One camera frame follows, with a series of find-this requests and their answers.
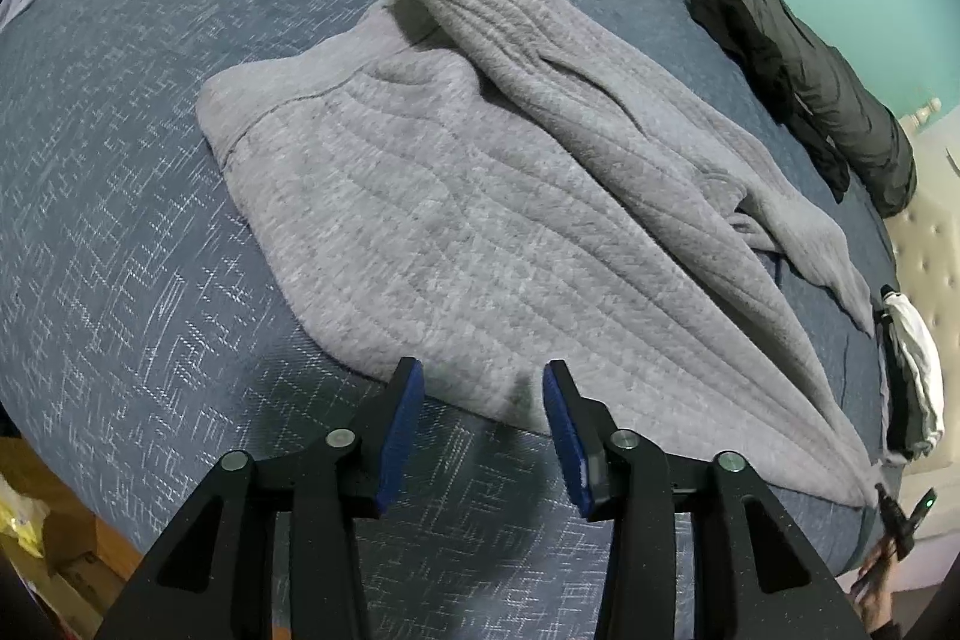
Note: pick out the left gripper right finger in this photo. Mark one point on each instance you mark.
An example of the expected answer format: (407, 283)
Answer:
(756, 574)

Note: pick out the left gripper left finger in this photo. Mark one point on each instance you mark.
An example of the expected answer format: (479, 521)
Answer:
(209, 574)

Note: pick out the grey quilted sweatshirt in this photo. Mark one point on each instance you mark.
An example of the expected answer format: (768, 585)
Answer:
(494, 184)

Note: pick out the black folded clothes stack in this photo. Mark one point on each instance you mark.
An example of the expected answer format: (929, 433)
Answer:
(896, 399)

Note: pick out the person right hand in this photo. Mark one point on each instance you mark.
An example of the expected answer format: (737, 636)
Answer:
(873, 602)

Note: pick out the white folded garment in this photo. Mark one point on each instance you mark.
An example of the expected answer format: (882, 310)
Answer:
(917, 358)

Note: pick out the wooden furniture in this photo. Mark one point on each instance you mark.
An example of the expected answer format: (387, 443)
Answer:
(71, 561)

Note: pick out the cream tufted headboard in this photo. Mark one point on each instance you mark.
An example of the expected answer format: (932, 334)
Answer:
(925, 243)

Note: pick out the black garment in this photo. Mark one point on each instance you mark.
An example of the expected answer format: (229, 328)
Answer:
(733, 28)

